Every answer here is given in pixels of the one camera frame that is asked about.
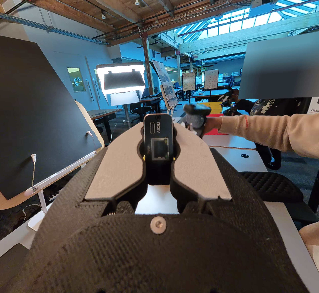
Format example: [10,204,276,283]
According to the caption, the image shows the poster board on easel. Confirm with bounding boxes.
[151,60,178,109]

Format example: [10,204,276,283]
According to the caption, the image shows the yellow plastic bin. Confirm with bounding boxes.
[199,101,223,114]

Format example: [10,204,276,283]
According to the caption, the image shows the grey ceiling conduit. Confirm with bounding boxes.
[0,13,110,46]

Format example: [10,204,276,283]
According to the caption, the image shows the person's right hand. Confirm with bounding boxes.
[203,117,222,137]

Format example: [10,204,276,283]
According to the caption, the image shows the black mesh office chair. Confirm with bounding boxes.
[240,171,319,224]

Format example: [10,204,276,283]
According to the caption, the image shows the glowing studio light panel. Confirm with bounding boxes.
[96,63,146,107]

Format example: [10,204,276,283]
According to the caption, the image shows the ceiling projector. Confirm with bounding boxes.
[249,0,278,17]

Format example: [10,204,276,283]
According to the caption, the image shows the wooden office desk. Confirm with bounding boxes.
[130,94,162,122]
[87,108,122,147]

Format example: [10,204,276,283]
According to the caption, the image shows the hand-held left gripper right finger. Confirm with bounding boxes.
[170,123,233,202]

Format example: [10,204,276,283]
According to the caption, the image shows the plywood easel panel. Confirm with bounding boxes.
[0,100,105,210]

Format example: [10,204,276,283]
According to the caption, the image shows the black ethernet adapter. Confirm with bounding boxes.
[143,113,175,186]

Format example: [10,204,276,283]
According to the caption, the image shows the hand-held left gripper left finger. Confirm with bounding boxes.
[84,124,147,202]

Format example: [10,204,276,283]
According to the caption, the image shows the rolling whiteboard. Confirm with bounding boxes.
[182,72,196,91]
[204,69,219,90]

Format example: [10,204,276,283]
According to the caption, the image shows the white printed sign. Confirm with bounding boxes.
[309,96,319,115]

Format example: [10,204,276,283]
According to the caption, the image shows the black backdrop board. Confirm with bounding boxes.
[0,35,104,200]

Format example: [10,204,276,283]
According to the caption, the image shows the person's right forearm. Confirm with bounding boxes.
[218,113,319,159]

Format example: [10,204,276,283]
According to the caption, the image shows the green door window sign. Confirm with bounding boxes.
[67,67,86,92]

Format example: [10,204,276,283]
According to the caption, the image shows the white clip rail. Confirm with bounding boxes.
[25,151,98,196]

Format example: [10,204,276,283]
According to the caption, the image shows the red plastic bin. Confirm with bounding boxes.
[203,114,228,135]

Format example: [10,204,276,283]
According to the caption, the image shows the dark grey mat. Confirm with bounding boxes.
[0,243,29,283]

